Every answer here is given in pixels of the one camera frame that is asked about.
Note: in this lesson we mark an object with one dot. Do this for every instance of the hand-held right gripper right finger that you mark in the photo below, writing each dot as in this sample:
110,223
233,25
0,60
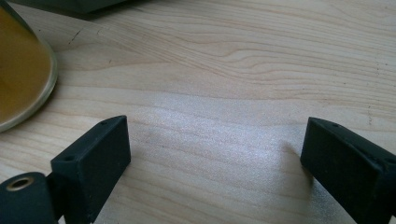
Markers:
348,168

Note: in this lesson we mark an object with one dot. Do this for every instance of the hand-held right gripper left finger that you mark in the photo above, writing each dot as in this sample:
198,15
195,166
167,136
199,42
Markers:
93,161

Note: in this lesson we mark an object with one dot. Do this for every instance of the amber glass jar white lid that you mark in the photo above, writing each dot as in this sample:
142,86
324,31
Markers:
21,71

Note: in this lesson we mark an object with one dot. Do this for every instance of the dark grey organizer tray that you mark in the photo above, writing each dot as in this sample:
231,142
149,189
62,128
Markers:
74,4

